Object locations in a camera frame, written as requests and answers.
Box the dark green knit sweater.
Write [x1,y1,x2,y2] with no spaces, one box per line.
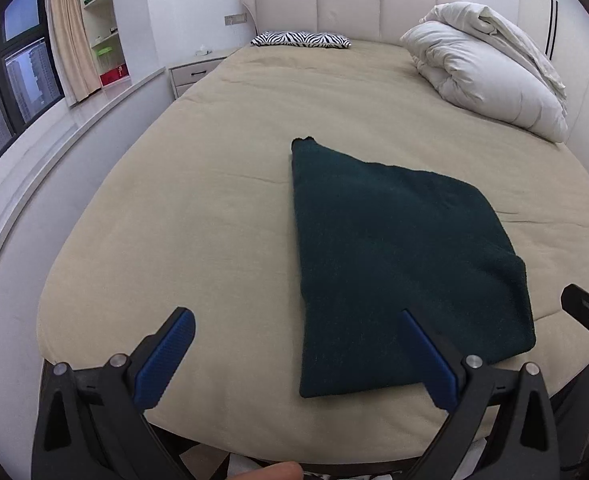
[291,138,535,398]

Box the person's left hand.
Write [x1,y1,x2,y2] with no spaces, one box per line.
[228,462,304,480]

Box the beige bed mattress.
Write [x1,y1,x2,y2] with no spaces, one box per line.
[36,41,589,464]

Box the white folded duvet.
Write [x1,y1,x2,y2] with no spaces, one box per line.
[400,1,569,144]

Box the red box on shelf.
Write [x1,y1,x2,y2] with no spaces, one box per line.
[99,63,128,87]

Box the black framed window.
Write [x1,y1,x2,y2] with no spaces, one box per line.
[0,0,63,156]

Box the white two-drawer nightstand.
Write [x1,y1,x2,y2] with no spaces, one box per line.
[166,48,237,99]

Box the cream padded headboard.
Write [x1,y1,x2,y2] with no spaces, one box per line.
[241,0,454,44]

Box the zebra print pillow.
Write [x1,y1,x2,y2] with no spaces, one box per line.
[250,30,352,49]

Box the beige curtain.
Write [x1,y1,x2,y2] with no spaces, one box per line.
[45,0,101,107]

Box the white built-in shelf unit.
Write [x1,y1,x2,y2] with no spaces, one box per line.
[81,0,126,75]

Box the white wardrobe with black handles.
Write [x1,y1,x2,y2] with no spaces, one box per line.
[518,0,589,173]

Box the wall switch panel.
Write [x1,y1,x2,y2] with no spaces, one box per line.
[224,13,247,26]

